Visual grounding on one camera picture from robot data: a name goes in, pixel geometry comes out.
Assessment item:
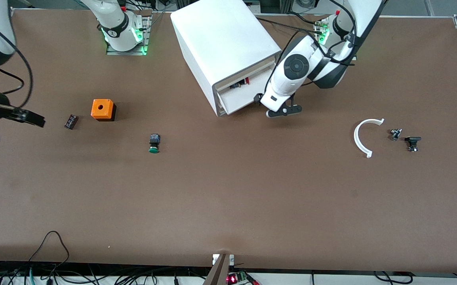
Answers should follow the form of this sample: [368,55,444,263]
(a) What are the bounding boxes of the grey metal camera bracket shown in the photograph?
[202,253,235,285]

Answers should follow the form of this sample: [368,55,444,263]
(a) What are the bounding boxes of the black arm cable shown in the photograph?
[265,0,359,94]
[0,15,34,110]

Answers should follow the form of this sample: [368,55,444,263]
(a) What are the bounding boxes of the white curved plastic arc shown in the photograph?
[353,118,385,159]

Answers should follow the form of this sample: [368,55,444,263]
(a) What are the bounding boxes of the white square tray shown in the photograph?
[217,65,277,116]

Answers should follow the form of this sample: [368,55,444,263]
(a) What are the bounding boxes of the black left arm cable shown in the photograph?
[265,0,359,94]

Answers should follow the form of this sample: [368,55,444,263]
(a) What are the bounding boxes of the small black bracket part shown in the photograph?
[404,136,423,153]

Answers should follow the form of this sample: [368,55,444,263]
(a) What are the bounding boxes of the green circuit board red LED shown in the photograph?
[227,271,249,285]

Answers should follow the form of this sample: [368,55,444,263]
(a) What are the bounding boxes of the black cable on table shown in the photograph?
[255,12,325,35]

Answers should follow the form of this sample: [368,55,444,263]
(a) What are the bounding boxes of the orange box with hole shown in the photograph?
[91,99,117,122]

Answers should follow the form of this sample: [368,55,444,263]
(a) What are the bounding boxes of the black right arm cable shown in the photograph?
[0,15,34,110]

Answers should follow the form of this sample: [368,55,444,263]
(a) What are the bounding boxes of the black looped cable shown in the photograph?
[28,230,70,274]

